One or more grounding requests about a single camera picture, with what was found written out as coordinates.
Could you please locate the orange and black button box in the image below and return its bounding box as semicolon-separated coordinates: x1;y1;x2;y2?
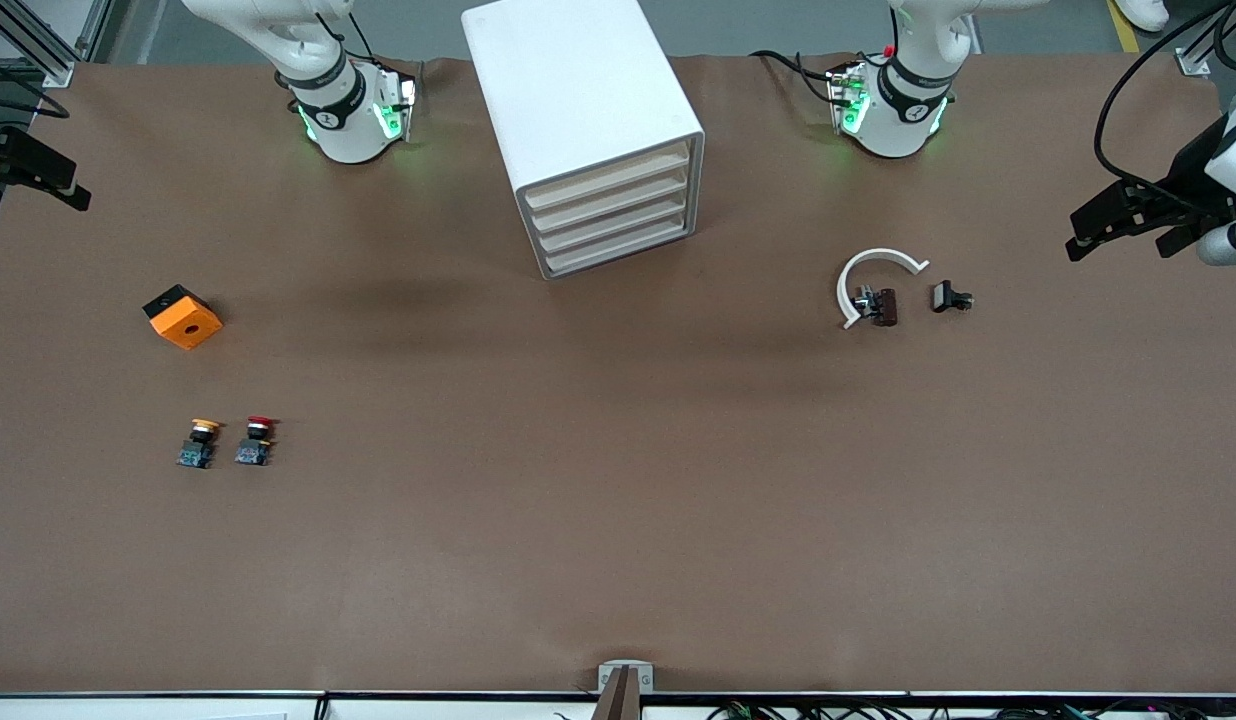
142;284;224;351

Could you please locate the yellow push button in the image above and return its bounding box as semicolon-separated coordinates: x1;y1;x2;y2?
175;418;224;470

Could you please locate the red push button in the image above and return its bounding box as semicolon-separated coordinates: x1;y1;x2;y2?
234;415;279;467

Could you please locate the dark brown small component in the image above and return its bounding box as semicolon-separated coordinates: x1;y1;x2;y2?
853;285;900;328

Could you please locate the grey base connector plate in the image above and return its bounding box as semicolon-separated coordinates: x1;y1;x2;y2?
373;72;420;143
827;62;871;134

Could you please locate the brown table mat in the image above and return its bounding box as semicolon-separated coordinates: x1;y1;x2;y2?
0;55;1236;696

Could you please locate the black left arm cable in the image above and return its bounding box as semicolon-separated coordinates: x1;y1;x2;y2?
1095;0;1236;191

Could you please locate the aluminium frame post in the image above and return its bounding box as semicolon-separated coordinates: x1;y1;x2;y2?
0;0;114;89
1175;0;1236;78

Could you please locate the white curved plastic ring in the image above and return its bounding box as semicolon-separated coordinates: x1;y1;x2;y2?
836;247;931;330

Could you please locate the black base cable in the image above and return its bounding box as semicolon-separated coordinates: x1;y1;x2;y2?
750;48;841;106

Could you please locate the grey camera bracket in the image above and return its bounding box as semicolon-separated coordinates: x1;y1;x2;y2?
597;660;655;695

